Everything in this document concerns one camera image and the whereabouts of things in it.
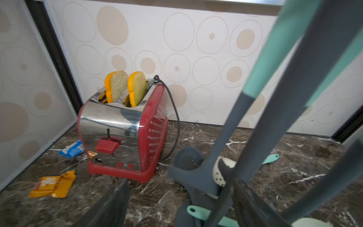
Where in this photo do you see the cream skimmer upper pile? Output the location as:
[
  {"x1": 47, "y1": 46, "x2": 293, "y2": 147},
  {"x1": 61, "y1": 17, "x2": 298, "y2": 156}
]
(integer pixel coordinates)
[{"x1": 212, "y1": 156, "x2": 236, "y2": 187}]

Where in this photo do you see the grey skimmer front side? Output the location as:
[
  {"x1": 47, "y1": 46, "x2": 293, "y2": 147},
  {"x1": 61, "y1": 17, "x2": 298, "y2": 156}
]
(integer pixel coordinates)
[{"x1": 305, "y1": 29, "x2": 363, "y2": 108}]

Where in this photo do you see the red chrome toaster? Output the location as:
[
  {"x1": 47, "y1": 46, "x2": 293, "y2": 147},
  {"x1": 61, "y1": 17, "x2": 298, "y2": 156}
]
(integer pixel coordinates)
[{"x1": 77, "y1": 79, "x2": 168, "y2": 183}]

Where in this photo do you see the yellow toast slice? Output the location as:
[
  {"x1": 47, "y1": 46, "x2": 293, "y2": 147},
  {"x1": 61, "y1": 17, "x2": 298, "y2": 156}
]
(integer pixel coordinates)
[
  {"x1": 128, "y1": 72, "x2": 147, "y2": 107},
  {"x1": 105, "y1": 71, "x2": 129, "y2": 103}
]

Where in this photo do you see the right yellow toast slice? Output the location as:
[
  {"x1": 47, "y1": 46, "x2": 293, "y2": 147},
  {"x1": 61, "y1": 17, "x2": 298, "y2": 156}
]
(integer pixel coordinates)
[{"x1": 128, "y1": 72, "x2": 147, "y2": 107}]

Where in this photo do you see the left yellow toast slice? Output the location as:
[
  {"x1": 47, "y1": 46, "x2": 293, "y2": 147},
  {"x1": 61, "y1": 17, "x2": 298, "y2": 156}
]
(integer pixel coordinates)
[{"x1": 105, "y1": 71, "x2": 129, "y2": 103}]

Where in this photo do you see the grey skimmer teal handle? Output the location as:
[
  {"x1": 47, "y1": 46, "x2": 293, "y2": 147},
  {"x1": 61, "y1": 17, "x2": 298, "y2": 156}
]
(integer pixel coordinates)
[{"x1": 167, "y1": 0, "x2": 325, "y2": 196}]

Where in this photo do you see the grey utensil rack stand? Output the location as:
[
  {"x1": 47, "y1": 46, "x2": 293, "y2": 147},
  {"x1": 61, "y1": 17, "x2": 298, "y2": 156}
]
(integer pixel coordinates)
[{"x1": 173, "y1": 0, "x2": 363, "y2": 227}]

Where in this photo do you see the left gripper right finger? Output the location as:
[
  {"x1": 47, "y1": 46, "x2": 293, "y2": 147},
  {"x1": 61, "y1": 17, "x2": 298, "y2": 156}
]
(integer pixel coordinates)
[{"x1": 233, "y1": 180, "x2": 291, "y2": 227}]

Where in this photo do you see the blue snack packet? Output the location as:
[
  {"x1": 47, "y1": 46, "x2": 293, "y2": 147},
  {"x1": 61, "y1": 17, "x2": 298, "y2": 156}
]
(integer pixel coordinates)
[{"x1": 59, "y1": 140, "x2": 85, "y2": 158}]

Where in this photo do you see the orange snack packet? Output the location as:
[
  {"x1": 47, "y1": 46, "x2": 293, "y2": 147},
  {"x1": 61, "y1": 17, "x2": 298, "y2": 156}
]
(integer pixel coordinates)
[{"x1": 28, "y1": 170, "x2": 76, "y2": 198}]

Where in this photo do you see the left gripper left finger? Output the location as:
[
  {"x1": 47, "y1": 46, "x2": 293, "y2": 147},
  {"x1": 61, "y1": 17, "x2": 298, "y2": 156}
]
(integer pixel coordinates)
[{"x1": 73, "y1": 179, "x2": 130, "y2": 227}]

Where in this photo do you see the black toaster power cable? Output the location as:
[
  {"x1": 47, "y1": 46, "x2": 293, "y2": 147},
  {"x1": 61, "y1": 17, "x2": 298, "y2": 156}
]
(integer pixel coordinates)
[{"x1": 153, "y1": 75, "x2": 181, "y2": 163}]

